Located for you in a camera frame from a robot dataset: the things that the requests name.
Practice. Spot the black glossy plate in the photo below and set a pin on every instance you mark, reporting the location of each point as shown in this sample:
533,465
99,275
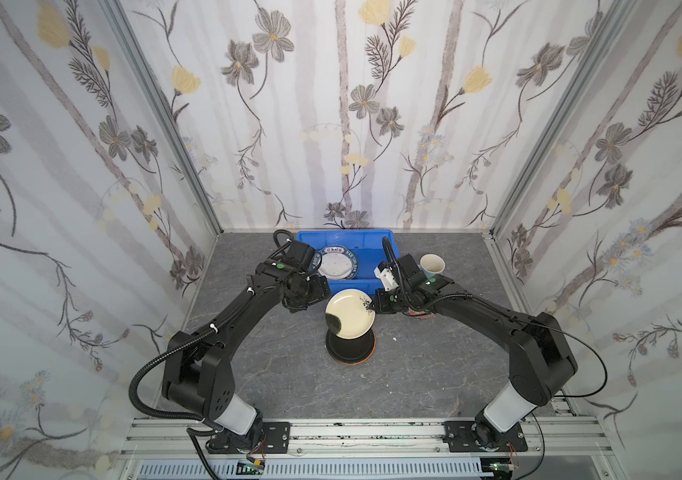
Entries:
351,351

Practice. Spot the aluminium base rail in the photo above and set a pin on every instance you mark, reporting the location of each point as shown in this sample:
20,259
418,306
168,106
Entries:
563,447

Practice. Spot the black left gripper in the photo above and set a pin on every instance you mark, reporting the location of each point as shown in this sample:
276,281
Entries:
315,288

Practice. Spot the aluminium corner frame post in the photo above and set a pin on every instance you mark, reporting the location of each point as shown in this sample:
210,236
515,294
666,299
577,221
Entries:
127,40
598,49

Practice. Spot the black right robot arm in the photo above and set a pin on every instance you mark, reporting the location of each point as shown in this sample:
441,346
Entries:
540,360

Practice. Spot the aluminium corner frame post right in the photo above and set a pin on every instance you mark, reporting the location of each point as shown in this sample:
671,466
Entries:
598,49

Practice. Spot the light blue ceramic mug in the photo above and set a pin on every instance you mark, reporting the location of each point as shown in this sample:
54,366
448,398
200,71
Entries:
432,265

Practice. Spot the cream yellow plate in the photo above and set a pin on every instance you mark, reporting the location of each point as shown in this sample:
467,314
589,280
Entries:
349,314

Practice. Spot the clear glass plate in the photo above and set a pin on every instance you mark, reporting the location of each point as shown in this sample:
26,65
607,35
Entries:
338,265

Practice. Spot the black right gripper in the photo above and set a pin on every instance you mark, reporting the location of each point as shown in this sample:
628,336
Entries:
383,298

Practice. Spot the white plate green rim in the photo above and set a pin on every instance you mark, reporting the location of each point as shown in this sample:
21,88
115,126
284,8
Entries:
317,259

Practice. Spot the red patterned small bowl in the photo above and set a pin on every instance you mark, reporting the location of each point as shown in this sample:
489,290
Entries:
421,314

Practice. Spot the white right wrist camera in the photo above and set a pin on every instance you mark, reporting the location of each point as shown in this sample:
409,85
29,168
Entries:
385,276

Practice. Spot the aluminium corner frame post left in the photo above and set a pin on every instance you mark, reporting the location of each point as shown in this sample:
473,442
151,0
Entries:
127,40

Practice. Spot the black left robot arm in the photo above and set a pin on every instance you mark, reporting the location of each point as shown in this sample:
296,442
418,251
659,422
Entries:
200,377

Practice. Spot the blue plastic bin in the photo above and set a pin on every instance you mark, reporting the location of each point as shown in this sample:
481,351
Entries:
367,245

